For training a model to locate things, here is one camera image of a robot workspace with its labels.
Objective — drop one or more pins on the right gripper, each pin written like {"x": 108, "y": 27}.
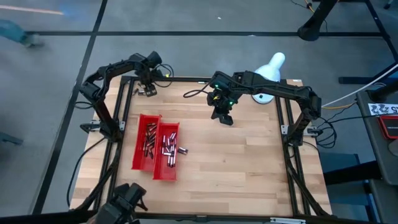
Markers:
{"x": 222, "y": 101}

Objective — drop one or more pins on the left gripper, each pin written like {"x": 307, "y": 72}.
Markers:
{"x": 147, "y": 74}

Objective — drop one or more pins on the red plastic bin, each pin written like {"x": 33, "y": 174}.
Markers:
{"x": 164, "y": 174}
{"x": 138, "y": 161}

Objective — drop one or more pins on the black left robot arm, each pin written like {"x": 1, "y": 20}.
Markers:
{"x": 96, "y": 99}

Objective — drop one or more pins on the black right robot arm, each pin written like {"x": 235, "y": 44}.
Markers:
{"x": 280, "y": 90}

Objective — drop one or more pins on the white desk lamp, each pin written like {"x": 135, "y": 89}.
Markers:
{"x": 273, "y": 67}

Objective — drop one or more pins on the black floor stand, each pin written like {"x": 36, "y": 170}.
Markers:
{"x": 312, "y": 31}

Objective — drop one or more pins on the person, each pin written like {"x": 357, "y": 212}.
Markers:
{"x": 18, "y": 32}

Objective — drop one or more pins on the white printed marker sheet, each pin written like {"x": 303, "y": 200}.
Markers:
{"x": 384, "y": 109}

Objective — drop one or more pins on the dark side desk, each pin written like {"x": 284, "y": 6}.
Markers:
{"x": 382, "y": 161}

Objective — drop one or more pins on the red-edged black device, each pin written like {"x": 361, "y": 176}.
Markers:
{"x": 390, "y": 126}

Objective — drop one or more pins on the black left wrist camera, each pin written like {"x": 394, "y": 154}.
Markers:
{"x": 154, "y": 58}

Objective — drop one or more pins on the black aluminium table frame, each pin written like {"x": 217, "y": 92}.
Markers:
{"x": 186, "y": 79}

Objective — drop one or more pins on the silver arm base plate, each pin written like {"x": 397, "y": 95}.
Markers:
{"x": 285, "y": 129}
{"x": 122, "y": 125}

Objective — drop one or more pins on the silver frame bracket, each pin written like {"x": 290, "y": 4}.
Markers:
{"x": 287, "y": 221}

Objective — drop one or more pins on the grey floor bracket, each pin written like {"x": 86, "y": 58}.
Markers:
{"x": 11, "y": 139}

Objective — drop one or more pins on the black floor frame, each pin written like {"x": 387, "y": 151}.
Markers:
{"x": 367, "y": 79}

